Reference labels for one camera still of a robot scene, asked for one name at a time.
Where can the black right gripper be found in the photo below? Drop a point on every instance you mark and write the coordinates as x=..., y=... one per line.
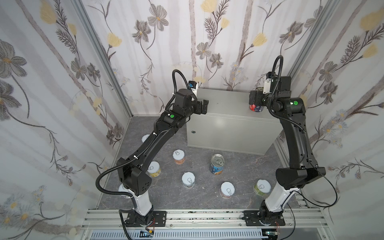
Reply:
x=255, y=98

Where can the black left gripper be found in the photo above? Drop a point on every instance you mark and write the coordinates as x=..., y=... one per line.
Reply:
x=202, y=106

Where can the red and navy tall can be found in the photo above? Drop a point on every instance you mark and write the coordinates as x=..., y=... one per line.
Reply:
x=256, y=108

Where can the blue soup can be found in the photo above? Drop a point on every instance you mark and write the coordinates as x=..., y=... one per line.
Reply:
x=217, y=164

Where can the grey-label small can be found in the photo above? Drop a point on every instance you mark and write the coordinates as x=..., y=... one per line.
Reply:
x=188, y=180

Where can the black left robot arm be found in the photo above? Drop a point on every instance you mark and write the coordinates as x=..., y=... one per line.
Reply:
x=132, y=171

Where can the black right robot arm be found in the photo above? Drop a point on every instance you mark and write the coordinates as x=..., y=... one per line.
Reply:
x=303, y=168

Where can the grey metal cabinet box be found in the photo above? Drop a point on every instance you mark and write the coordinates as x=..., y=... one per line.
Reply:
x=230, y=125

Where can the orange small can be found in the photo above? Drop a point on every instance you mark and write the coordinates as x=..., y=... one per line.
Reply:
x=179, y=157

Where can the pink small can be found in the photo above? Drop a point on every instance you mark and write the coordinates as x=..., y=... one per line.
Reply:
x=144, y=138

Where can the yellow small can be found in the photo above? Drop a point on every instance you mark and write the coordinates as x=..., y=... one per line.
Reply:
x=154, y=169

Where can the brown-label small can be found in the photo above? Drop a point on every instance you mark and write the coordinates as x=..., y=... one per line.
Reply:
x=227, y=190

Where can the green small can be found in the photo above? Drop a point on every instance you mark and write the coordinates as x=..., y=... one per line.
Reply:
x=262, y=187

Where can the white can near left base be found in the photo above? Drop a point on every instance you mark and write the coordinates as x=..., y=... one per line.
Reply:
x=122, y=188

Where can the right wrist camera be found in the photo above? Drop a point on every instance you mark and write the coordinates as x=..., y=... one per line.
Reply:
x=267, y=86

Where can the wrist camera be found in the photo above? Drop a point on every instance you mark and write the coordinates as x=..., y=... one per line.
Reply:
x=267, y=86
x=194, y=86

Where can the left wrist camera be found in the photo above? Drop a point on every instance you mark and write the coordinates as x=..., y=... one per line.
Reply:
x=194, y=86

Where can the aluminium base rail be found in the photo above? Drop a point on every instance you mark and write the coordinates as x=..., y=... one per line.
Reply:
x=296, y=224

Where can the white slotted cable duct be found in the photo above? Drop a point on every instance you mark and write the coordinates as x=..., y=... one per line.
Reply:
x=199, y=234

